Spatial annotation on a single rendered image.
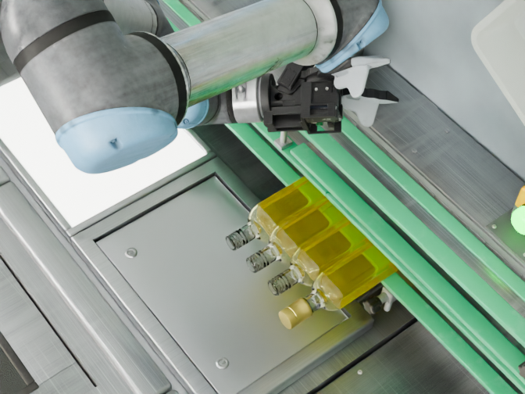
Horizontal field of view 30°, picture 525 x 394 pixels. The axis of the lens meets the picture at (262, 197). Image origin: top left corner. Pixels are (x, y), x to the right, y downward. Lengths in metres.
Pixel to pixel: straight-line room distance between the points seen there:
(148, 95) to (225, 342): 0.77
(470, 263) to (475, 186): 0.14
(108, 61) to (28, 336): 0.87
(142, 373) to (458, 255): 0.56
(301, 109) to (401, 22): 0.32
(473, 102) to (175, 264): 0.61
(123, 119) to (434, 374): 0.94
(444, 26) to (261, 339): 0.61
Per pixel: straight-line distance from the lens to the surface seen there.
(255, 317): 1.74
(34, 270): 1.85
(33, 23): 1.02
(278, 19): 1.21
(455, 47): 1.62
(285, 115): 1.49
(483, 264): 1.54
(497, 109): 1.61
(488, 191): 1.61
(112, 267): 1.79
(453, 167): 1.62
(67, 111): 1.01
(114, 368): 1.72
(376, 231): 1.63
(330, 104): 1.45
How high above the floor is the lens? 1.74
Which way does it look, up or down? 24 degrees down
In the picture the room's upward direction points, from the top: 120 degrees counter-clockwise
